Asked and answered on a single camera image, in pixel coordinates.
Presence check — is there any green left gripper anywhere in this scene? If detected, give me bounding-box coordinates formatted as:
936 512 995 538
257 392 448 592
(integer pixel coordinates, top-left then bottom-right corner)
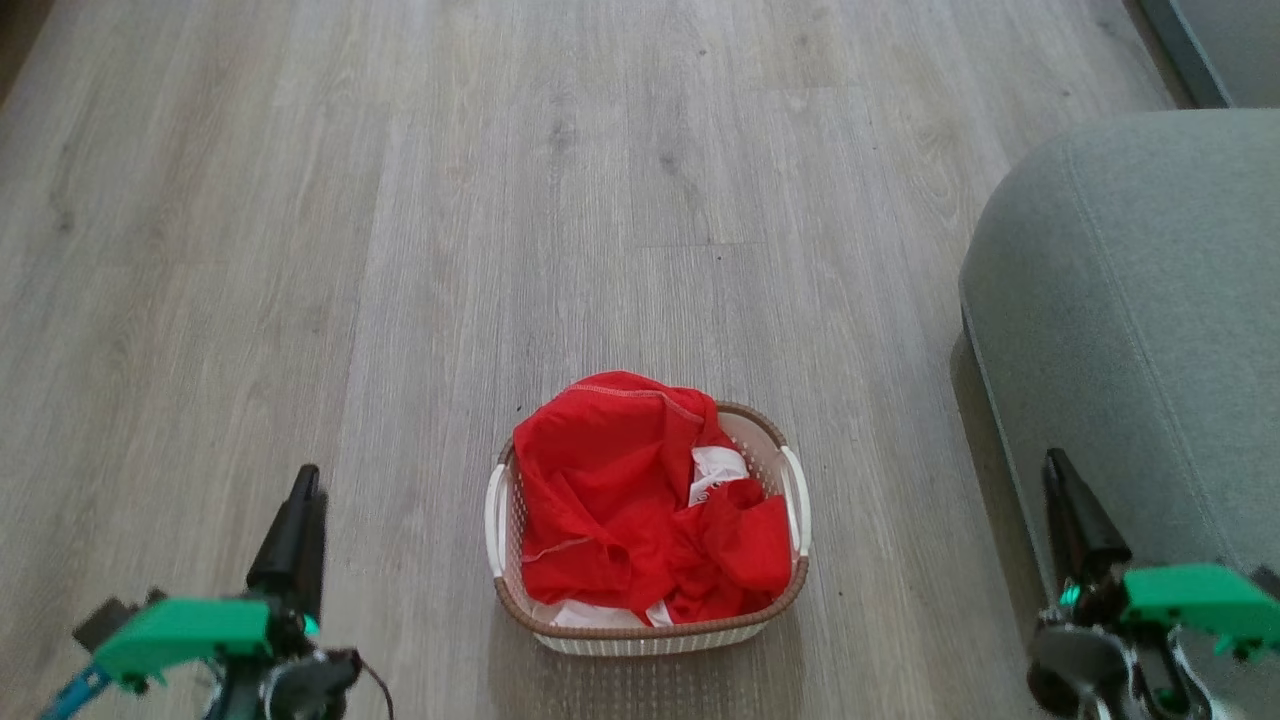
92 464 328 694

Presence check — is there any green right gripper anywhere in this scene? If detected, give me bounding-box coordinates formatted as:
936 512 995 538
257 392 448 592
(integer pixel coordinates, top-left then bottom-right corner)
1042 448 1280 662

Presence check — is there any red garment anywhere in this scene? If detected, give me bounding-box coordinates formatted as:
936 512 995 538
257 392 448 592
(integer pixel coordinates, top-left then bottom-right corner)
512 370 795 627

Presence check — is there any white garment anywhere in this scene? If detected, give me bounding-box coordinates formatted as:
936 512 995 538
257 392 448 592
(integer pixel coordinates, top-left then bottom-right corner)
530 445 752 631

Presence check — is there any grey fabric sofa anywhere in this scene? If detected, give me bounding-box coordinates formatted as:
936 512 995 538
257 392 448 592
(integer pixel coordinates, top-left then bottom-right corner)
958 108 1280 720

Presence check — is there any white perforated laundry basket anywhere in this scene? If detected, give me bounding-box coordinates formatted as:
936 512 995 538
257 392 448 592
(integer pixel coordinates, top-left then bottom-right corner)
484 400 812 657

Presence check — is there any grey upholstered furniture piece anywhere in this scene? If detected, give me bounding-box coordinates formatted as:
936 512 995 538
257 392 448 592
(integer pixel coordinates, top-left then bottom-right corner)
1138 0 1280 110

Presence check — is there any thin black cable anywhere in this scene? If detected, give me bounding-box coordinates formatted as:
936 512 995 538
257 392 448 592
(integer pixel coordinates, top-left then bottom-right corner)
355 655 395 720

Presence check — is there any blue cable connector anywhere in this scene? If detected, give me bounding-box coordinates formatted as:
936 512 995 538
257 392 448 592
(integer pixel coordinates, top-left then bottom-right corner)
40 665 113 720

